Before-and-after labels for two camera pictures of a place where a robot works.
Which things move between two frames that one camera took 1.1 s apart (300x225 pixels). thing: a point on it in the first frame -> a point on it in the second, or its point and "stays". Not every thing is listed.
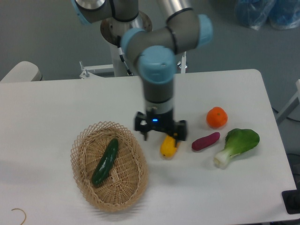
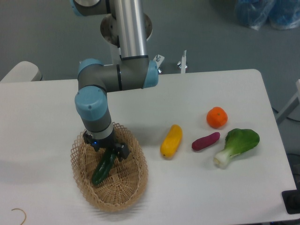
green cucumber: x=102 y=169 stays
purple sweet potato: x=205 y=141 stays
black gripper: x=162 y=122 -> x=108 y=142
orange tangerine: x=216 y=117 stays
